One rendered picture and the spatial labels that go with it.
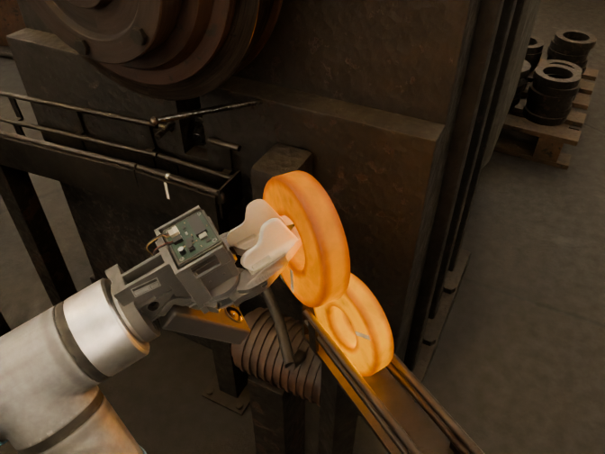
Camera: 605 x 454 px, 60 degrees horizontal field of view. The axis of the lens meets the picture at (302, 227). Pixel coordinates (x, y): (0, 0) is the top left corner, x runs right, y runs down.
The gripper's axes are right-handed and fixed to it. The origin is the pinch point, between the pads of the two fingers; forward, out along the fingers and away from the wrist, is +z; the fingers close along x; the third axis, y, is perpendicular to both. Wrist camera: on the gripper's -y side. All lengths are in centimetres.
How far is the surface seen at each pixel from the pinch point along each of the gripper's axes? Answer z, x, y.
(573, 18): 283, 202, -178
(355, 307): 2.3, -2.2, -16.4
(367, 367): 0.1, -6.1, -24.9
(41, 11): -14, 50, 15
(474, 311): 51, 32, -111
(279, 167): 6.5, 27.7, -14.8
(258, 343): -11.5, 16.2, -38.8
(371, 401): -2.2, -10.9, -23.5
